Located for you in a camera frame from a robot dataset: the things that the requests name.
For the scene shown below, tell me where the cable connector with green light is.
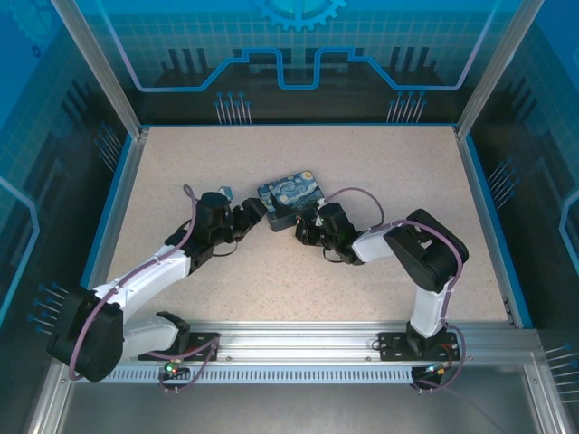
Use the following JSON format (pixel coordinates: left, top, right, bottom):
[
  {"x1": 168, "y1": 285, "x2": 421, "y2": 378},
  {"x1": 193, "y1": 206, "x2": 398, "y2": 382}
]
[{"x1": 162, "y1": 359, "x2": 189, "y2": 381}]

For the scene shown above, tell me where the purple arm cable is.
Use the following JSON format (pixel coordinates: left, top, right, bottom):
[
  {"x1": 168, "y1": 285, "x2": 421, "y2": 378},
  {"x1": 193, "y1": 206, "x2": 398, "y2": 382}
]
[
  {"x1": 321, "y1": 186, "x2": 467, "y2": 394},
  {"x1": 67, "y1": 184, "x2": 223, "y2": 394}
]

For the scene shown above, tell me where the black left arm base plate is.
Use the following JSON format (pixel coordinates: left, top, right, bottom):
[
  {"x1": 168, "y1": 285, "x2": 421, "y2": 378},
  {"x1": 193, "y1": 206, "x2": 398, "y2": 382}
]
[{"x1": 138, "y1": 332, "x2": 222, "y2": 363}]

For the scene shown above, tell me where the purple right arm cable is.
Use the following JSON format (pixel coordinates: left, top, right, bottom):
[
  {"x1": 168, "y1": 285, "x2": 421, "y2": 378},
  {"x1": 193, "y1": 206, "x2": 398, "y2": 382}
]
[{"x1": 321, "y1": 186, "x2": 467, "y2": 394}]

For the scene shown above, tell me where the aluminium table side rail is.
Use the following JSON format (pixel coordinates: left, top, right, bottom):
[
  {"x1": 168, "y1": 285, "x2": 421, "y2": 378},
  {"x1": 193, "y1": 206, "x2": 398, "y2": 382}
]
[
  {"x1": 74, "y1": 127, "x2": 151, "y2": 327},
  {"x1": 453, "y1": 126, "x2": 517, "y2": 326}
]

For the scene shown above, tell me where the starry night print box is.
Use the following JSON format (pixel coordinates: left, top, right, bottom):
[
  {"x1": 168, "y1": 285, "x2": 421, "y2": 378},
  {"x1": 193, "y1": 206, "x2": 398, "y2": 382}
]
[{"x1": 256, "y1": 169, "x2": 333, "y2": 233}]

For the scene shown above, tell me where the slotted grey cable duct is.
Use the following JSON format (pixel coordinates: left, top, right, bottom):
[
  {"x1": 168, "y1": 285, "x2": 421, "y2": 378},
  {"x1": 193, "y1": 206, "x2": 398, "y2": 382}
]
[{"x1": 71, "y1": 364, "x2": 433, "y2": 384}]

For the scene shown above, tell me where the aluminium mounting rail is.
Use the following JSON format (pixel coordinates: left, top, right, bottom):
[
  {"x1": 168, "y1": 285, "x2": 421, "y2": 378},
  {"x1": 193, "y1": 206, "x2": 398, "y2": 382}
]
[{"x1": 58, "y1": 319, "x2": 540, "y2": 363}]

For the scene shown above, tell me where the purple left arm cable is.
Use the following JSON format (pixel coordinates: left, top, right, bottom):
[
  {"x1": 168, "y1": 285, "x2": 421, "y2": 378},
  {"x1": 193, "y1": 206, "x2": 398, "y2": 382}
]
[{"x1": 67, "y1": 184, "x2": 223, "y2": 394}]

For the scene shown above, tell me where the cable connector with orange wires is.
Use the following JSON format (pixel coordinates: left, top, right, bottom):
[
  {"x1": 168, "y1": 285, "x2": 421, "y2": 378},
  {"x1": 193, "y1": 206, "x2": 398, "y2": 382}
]
[{"x1": 422, "y1": 361, "x2": 453, "y2": 380}]

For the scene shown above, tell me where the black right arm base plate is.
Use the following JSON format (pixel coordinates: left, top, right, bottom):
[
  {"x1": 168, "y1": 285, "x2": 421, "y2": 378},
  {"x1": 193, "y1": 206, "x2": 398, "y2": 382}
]
[{"x1": 377, "y1": 332, "x2": 461, "y2": 363}]

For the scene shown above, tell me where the aluminium frame post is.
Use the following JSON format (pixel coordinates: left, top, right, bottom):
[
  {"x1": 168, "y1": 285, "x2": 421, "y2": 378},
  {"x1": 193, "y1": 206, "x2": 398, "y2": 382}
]
[
  {"x1": 49, "y1": 0, "x2": 151, "y2": 137},
  {"x1": 453, "y1": 0, "x2": 536, "y2": 139}
]

